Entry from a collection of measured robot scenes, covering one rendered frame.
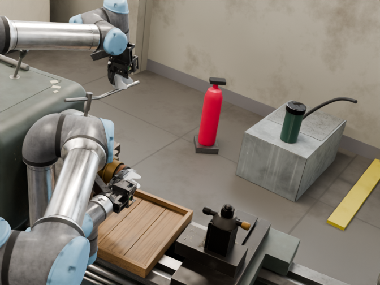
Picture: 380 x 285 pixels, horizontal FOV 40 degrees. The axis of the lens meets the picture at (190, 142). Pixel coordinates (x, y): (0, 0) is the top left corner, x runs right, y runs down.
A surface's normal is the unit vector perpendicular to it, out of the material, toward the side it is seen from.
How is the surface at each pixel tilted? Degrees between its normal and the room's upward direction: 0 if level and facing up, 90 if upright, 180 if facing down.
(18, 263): 52
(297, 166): 90
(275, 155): 90
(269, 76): 90
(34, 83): 0
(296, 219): 0
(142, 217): 0
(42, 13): 90
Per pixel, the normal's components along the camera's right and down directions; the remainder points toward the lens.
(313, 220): 0.12, -0.86
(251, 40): -0.56, 0.36
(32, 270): 0.03, 0.07
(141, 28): 0.82, 0.37
